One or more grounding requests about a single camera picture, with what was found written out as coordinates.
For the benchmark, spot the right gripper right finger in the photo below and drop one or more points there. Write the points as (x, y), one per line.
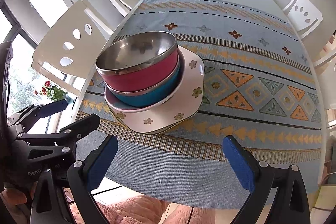
(290, 204)

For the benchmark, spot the red flower plant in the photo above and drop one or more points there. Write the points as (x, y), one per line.
(52, 92)

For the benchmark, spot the left hand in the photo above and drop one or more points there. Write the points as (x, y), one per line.
(12, 197)

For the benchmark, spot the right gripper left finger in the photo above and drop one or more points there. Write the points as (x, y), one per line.
(49, 203)

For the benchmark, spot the large hexagonal floral plate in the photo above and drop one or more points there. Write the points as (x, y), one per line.
(168, 108)

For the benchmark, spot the magenta steel bowl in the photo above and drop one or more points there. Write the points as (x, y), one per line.
(138, 61)

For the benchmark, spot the small hexagonal floral plate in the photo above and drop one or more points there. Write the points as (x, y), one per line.
(160, 129)

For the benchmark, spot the pink fuzzy clothing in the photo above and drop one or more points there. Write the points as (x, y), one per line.
(145, 209)

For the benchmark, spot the blue steel bowl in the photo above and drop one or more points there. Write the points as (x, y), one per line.
(153, 94)

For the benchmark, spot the pink ceramic bowl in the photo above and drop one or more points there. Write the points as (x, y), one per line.
(117, 104)

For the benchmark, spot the white chair near left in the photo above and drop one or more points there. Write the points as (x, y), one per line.
(72, 44)

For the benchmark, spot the white chair right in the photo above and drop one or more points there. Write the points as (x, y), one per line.
(304, 16)

